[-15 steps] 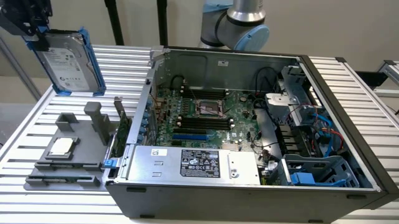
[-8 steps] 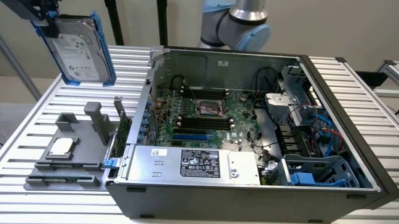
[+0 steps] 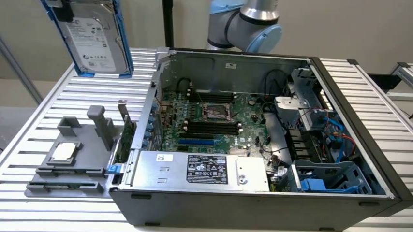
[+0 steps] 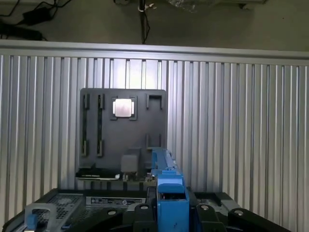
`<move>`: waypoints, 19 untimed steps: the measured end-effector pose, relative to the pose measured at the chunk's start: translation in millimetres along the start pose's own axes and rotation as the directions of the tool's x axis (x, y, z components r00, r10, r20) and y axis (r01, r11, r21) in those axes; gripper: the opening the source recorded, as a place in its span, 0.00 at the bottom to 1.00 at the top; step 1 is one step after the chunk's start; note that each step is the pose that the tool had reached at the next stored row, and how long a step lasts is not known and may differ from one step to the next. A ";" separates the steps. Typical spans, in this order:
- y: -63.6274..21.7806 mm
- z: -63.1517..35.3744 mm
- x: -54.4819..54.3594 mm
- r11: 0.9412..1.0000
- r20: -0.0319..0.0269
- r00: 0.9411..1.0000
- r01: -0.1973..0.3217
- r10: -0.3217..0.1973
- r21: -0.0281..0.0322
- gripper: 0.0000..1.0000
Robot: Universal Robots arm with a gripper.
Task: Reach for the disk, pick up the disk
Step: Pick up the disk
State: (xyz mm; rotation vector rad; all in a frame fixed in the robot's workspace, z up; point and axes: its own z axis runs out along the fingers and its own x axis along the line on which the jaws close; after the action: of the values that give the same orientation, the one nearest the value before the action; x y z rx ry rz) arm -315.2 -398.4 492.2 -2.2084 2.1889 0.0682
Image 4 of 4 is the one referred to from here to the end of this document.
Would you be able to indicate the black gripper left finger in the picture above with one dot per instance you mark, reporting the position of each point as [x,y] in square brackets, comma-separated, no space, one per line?
[113,218]

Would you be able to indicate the RAM stick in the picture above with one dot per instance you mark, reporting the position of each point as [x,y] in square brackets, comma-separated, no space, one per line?
[84,125]

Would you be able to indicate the black power strip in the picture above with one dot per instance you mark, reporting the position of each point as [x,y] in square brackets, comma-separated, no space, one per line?
[19,32]

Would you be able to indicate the silver CPU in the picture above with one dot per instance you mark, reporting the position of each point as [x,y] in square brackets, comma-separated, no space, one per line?
[122,107]

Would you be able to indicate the clear plastic bag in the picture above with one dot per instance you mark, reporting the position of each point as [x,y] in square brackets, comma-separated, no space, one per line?
[186,4]

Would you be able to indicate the black power adapter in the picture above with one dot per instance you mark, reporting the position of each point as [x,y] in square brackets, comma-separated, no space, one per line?
[38,14]

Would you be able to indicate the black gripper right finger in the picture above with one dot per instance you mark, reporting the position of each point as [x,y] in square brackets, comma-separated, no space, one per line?
[235,218]

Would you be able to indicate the black open PC case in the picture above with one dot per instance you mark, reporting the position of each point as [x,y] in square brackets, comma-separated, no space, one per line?
[72,205]

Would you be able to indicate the black parts rack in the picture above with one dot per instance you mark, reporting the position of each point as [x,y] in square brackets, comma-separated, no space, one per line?
[120,135]

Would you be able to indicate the blue case latch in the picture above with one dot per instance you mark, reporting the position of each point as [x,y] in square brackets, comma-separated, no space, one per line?
[32,221]

